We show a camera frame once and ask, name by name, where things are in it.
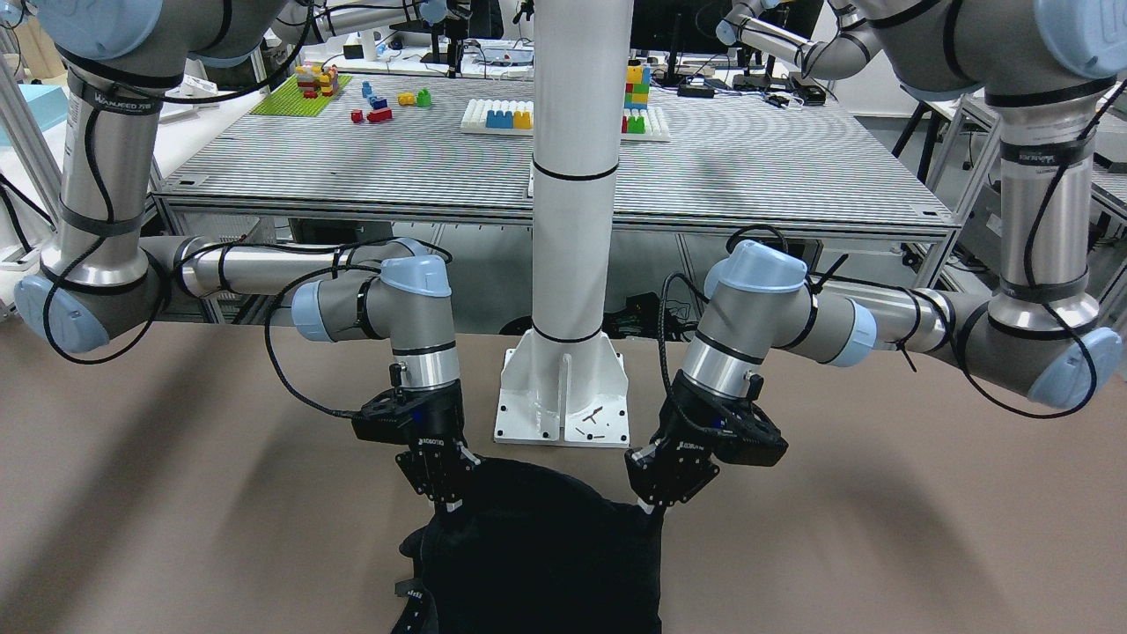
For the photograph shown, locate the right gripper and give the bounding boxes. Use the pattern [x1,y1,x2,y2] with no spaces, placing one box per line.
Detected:
[397,384,482,520]

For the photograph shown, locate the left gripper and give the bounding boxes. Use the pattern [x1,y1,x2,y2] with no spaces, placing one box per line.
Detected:
[625,396,737,517]

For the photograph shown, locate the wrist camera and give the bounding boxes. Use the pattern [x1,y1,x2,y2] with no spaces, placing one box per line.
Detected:
[350,389,421,445]
[712,401,789,467]

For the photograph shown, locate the white block tray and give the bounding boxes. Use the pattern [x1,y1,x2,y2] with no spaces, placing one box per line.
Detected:
[459,98,673,144]

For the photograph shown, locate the black graphic t-shirt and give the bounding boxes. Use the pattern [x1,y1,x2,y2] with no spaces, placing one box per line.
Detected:
[394,458,663,633]

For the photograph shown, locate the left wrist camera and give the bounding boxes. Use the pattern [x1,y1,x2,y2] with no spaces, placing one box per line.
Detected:
[712,401,789,467]

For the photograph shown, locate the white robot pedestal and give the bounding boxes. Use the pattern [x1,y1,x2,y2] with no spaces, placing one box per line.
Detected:
[492,1,633,448]

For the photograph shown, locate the striped metal table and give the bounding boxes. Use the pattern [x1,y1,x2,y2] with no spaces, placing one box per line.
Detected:
[160,75,958,241]

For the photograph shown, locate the green lego baseplate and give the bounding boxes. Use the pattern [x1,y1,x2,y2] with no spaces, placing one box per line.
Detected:
[249,69,353,117]

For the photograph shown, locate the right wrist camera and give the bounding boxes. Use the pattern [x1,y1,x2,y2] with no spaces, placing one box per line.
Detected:
[350,389,421,445]

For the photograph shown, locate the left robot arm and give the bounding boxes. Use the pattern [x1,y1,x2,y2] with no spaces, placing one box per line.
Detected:
[625,1,1124,512]

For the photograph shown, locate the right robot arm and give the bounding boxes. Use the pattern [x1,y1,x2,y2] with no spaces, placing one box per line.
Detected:
[15,1,480,512]

